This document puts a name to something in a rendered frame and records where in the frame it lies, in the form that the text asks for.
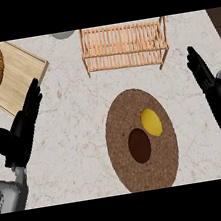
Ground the yellow lemon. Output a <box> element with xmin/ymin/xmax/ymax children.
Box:
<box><xmin>139</xmin><ymin>106</ymin><xmax>164</xmax><ymax>140</ymax></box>

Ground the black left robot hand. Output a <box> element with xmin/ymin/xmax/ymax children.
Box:
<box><xmin>0</xmin><ymin>76</ymin><xmax>54</xmax><ymax>171</ymax></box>

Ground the dark brown wooden panel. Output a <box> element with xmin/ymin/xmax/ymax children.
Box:
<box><xmin>205</xmin><ymin>7</ymin><xmax>221</xmax><ymax>54</ymax></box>

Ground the grey round object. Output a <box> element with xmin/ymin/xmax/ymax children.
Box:
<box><xmin>50</xmin><ymin>30</ymin><xmax>77</xmax><ymax>42</ymax></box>

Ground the pale wooden cutting board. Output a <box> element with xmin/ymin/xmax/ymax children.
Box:
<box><xmin>0</xmin><ymin>35</ymin><xmax>57</xmax><ymax>120</ymax></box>

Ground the wooden tiered shelf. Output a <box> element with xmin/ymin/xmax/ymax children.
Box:
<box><xmin>77</xmin><ymin>16</ymin><xmax>175</xmax><ymax>83</ymax></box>

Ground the round brown cork placemat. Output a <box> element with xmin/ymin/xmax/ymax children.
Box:
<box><xmin>98</xmin><ymin>82</ymin><xmax>185</xmax><ymax>197</ymax></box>

